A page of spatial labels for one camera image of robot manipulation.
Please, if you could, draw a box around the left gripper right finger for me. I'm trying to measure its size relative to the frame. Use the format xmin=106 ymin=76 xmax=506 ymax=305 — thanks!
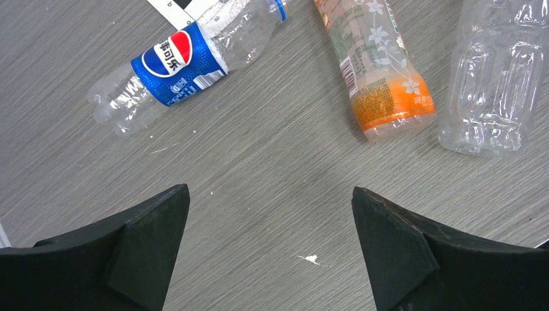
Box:
xmin=352 ymin=187 xmax=548 ymax=310

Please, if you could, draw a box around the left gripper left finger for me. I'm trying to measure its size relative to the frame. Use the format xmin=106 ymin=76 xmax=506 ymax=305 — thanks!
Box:
xmin=1 ymin=184 xmax=190 ymax=310

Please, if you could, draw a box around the clear plastic bottle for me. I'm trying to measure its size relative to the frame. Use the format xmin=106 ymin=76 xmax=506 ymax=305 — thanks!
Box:
xmin=438 ymin=1 xmax=548 ymax=157

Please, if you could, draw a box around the orange drink bottle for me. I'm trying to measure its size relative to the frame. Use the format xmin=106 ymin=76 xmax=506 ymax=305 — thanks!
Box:
xmin=315 ymin=0 xmax=436 ymax=142

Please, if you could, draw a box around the crushed Pepsi bottle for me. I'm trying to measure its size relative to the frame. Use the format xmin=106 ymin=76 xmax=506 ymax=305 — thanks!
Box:
xmin=87 ymin=0 xmax=289 ymax=136

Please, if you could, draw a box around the checkerboard mat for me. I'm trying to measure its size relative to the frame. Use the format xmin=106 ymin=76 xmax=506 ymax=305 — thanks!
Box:
xmin=148 ymin=0 xmax=217 ymax=30

